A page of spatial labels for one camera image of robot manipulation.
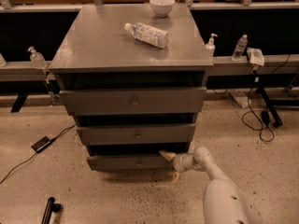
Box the black stand leg right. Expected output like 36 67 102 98
257 87 282 128

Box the grey middle drawer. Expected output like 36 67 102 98
77 124 195 146

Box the black handle object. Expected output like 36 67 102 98
41 197 63 224

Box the black stand leg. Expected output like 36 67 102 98
257 87 282 128
11 92 28 113

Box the flat paper on floor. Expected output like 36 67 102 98
230 91 251 108

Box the grey bottom drawer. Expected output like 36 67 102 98
87 155 172 171

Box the black power adapter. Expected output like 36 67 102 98
31 136 51 153

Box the black adapter cable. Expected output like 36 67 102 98
0 123 78 186

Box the grey drawer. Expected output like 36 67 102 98
87 155 172 171
77 124 195 146
60 88 206 116

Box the clear pump bottle left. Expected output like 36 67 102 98
28 47 48 69

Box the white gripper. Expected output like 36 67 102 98
159 150 194 183

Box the lying plastic water bottle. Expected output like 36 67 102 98
124 22 168 49

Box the white crumpled packet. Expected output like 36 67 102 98
247 48 264 66

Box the grey bench rail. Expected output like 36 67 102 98
0 54 299 82

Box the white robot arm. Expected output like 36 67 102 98
159 147 263 224

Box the white pump dispenser bottle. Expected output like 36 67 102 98
206 34 217 57

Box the standing clear water bottle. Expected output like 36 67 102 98
232 35 248 61

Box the white ceramic bowl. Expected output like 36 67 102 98
149 0 175 17

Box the grey drawer cabinet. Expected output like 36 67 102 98
50 4 212 157

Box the grey top drawer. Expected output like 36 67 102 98
60 88 206 116

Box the black stand leg left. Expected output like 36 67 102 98
11 92 28 113

